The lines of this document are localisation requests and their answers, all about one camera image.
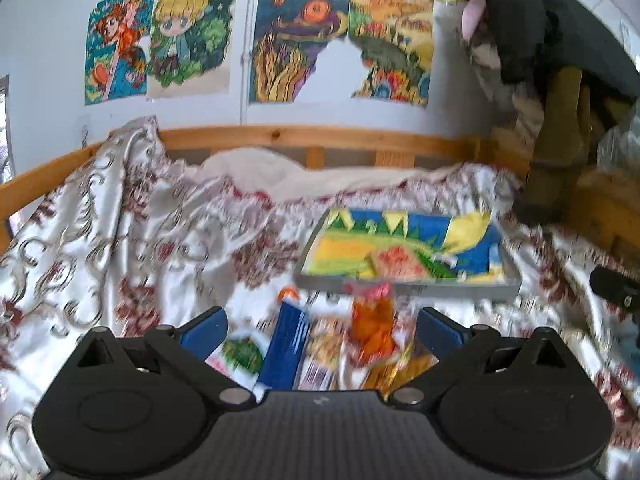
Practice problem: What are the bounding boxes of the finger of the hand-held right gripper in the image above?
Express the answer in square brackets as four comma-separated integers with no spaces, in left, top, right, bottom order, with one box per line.
[589,266,640,312]

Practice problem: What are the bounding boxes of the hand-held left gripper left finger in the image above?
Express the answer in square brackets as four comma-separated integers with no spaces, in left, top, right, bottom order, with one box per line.
[74,306,255,410]

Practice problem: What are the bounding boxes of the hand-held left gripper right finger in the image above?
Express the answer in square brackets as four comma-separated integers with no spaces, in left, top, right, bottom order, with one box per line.
[388,306,572,410]

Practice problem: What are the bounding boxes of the white snack packet green print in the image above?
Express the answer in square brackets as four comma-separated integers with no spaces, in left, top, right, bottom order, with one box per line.
[207,334,267,387]

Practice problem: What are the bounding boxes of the golden yellow snack packet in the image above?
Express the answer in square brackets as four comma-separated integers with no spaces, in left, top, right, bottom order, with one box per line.
[360,344,437,392]

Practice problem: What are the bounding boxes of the orange snack packet red top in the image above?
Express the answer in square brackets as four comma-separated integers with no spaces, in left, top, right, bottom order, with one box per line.
[346,282,402,370]

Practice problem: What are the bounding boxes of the blue snack packet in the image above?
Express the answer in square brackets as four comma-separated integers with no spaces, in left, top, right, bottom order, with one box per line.
[254,296,312,392]

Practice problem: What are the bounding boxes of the grey tray with colourful picture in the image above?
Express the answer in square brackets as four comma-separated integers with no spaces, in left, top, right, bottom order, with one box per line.
[294,207,522,302]

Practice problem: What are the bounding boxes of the clear nut snack packet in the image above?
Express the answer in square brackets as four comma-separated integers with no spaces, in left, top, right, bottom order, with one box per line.
[299,314,352,392]

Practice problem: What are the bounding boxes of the floral satin blanket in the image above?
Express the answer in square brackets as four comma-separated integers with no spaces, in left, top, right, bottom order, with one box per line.
[0,116,640,480]

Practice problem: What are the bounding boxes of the clear plastic bag of clothes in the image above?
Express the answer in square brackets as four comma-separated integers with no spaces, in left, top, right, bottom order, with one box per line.
[596,114,640,177]

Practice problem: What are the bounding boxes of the olive trousers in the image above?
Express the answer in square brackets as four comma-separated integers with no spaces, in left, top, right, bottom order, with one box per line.
[514,66,602,225]

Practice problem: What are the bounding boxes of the cream white cloth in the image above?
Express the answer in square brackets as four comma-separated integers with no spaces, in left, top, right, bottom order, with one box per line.
[196,147,467,204]

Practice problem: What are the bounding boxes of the grey brown patterned cloth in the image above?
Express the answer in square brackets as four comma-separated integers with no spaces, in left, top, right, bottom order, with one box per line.
[457,27,547,133]

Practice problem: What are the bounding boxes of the black jacket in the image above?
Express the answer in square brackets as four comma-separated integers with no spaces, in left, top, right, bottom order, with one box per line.
[459,0,640,102]

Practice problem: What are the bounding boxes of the window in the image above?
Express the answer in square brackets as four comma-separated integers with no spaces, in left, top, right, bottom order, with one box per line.
[0,74,13,184]

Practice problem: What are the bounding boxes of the pink cloth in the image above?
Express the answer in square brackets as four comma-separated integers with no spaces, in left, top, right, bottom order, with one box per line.
[461,0,487,42]

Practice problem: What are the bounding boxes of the white wall conduit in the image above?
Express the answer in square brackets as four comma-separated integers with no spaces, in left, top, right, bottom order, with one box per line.
[241,0,257,127]

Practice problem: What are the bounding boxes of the blond figure wall poster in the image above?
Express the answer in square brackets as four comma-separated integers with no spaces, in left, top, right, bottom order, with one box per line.
[146,0,237,99]

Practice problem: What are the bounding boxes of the orange-haired figure wall poster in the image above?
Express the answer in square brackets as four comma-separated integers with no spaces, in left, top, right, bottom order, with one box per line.
[84,0,155,107]

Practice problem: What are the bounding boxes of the swirly sky wall poster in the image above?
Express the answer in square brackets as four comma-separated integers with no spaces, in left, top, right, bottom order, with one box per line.
[249,0,352,107]

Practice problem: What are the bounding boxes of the torn landscape wall poster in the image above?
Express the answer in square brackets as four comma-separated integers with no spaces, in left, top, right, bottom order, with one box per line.
[349,0,435,109]

